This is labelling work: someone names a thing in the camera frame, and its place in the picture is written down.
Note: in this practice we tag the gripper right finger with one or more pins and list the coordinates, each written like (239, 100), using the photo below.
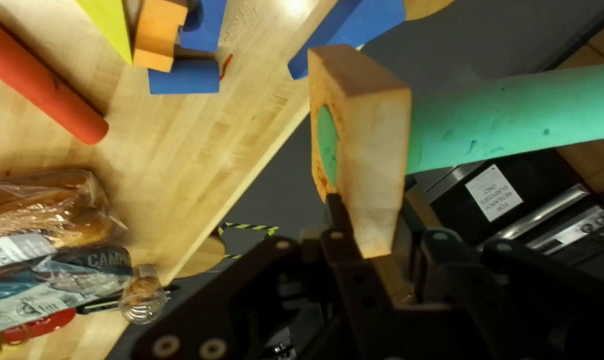
(458, 309)

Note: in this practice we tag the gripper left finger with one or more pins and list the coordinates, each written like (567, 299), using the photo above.
(364, 324)

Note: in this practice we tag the green foam cylinder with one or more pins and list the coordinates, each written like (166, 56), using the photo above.
(507, 117)

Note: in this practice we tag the orange foam block with hole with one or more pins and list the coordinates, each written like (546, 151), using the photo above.
(360, 129)

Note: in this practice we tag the red foam cylinder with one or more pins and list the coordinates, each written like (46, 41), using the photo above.
(40, 86)

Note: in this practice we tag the white paper sign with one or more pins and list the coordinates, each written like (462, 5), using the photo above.
(492, 192)

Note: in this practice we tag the black oven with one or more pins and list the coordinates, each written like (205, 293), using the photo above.
(559, 217)

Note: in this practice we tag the long blue foam block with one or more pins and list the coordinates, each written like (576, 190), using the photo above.
(351, 23)

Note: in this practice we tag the bagged bread loaf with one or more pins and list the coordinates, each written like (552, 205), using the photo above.
(60, 245)

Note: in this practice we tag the blue foam arch block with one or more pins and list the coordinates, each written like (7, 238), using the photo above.
(197, 69)

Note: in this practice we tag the yellow foam wedge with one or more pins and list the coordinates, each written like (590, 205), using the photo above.
(110, 19)

